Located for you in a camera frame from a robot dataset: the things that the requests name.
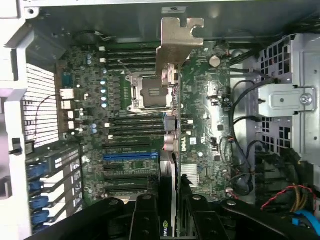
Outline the blue SATA wire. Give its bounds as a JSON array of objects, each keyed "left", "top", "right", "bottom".
[{"left": 291, "top": 209, "right": 316, "bottom": 229}]

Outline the green motherboard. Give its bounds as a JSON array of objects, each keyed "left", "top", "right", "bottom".
[{"left": 56, "top": 41, "right": 233, "bottom": 208}]

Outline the grey metal disk bay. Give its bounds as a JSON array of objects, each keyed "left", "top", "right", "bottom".
[{"left": 257, "top": 33, "right": 320, "bottom": 157}]

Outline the silver chipset heatsink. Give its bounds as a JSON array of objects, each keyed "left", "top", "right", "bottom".
[{"left": 181, "top": 164, "right": 201, "bottom": 185}]

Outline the blue expansion slot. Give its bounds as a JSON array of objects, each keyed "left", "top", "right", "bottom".
[{"left": 103, "top": 152, "right": 161, "bottom": 162}]

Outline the silver CPU socket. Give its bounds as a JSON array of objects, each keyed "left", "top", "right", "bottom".
[{"left": 126, "top": 72, "right": 176, "bottom": 116}]

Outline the black grey PC case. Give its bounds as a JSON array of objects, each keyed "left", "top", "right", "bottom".
[{"left": 0, "top": 0, "right": 320, "bottom": 240}]

